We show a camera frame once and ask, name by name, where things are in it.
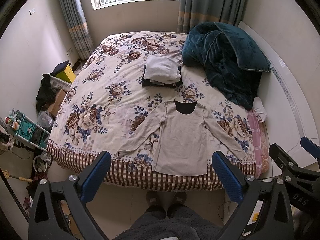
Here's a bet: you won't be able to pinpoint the beige long sleeve shirt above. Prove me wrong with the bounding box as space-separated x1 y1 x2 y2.
118 100 246 177

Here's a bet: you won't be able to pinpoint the black clothes pile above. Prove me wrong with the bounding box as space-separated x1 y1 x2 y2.
36 74 56 113

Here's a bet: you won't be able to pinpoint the white bed headboard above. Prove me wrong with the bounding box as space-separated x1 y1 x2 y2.
239 21 319 167

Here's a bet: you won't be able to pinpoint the white pillow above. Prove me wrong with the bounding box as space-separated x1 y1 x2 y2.
253 97 267 122

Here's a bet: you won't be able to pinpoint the right brown slipper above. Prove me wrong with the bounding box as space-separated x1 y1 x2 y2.
167 192 187 218

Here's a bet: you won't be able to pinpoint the brown slipper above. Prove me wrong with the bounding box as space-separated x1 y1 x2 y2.
145 191 163 211
167 192 187 218

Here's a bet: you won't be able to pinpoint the dark fuzzy trousers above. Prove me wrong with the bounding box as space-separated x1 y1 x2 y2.
116 204 221 239

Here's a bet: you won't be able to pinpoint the teal storage rack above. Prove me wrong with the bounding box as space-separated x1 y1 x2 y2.
5 109 50 152

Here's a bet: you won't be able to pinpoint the clear plastic bag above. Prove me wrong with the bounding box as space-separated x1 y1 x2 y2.
37 111 54 132

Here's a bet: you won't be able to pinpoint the left brown slipper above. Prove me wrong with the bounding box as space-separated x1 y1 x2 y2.
145 191 163 211

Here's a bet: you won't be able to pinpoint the brown cardboard box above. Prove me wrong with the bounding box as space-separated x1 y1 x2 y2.
47 89 66 117

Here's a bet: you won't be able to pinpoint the dark teal velvet quilt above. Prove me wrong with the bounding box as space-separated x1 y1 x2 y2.
182 22 271 110

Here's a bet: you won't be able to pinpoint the floral bed blanket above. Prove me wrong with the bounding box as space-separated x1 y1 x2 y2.
47 31 260 192

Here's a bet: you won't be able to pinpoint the white plastic crate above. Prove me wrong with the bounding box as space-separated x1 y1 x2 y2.
50 76 71 92

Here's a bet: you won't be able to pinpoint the yellow box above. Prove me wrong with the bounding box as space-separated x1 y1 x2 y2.
56 64 76 83

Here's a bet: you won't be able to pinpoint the dark navy cloth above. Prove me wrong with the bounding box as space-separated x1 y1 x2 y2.
52 60 69 75

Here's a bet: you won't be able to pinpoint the black folded garment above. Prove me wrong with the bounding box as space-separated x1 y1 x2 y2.
141 65 183 88

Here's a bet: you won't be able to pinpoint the right grey striped curtain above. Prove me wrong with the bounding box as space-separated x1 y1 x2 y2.
177 0 246 33

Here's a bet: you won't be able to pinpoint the grey striped curtain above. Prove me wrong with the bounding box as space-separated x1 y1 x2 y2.
59 0 94 60
177 0 246 33

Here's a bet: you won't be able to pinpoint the left grey striped curtain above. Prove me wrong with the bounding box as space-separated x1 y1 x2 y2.
59 0 94 60

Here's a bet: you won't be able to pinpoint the white wall socket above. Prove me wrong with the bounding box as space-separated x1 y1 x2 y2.
29 8 35 15

